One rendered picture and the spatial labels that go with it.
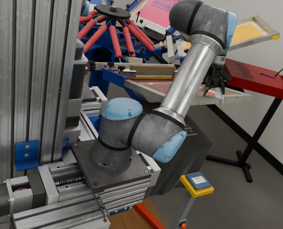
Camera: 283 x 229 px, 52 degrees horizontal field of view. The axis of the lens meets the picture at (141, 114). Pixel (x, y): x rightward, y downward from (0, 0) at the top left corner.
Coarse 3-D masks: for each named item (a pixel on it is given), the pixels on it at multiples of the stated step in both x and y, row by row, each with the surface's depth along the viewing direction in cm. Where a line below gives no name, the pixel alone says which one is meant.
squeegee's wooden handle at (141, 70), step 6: (132, 66) 188; (138, 66) 190; (144, 66) 193; (150, 66) 195; (156, 66) 197; (162, 66) 200; (168, 66) 202; (174, 66) 205; (138, 72) 191; (144, 72) 194; (150, 72) 196; (156, 72) 198; (162, 72) 201; (168, 72) 203
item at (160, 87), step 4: (132, 80) 194; (136, 80) 195; (140, 80) 197; (144, 80) 199; (148, 80) 200; (160, 84) 191; (152, 88) 174; (156, 88) 176; (160, 88) 177; (164, 88) 178; (168, 88) 179; (164, 92) 166
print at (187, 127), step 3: (186, 123) 195; (186, 126) 191; (189, 126) 192; (186, 129) 188; (189, 129) 189; (192, 129) 190; (186, 132) 185; (189, 132) 186; (192, 132) 187; (186, 135) 182; (189, 135) 183; (192, 135) 184
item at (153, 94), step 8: (128, 80) 172; (136, 88) 162; (144, 88) 154; (152, 96) 148; (160, 96) 142; (200, 96) 147; (208, 96) 149; (224, 96) 153; (232, 96) 156; (240, 96) 160; (248, 96) 163; (192, 104) 143; (200, 104) 146; (208, 104) 149
